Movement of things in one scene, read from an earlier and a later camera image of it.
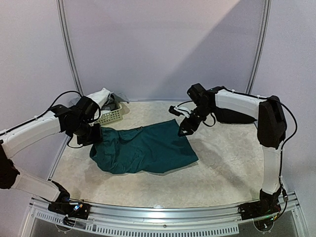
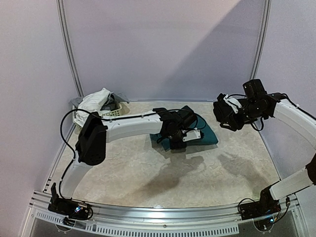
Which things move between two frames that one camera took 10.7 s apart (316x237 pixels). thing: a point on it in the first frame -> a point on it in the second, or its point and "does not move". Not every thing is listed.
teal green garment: (155, 148) -> (208, 138)
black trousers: (229, 116) does not move
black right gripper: (191, 121) -> (220, 112)
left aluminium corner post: (68, 45) does not move
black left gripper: (97, 137) -> (177, 146)
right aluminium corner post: (264, 33) does not move
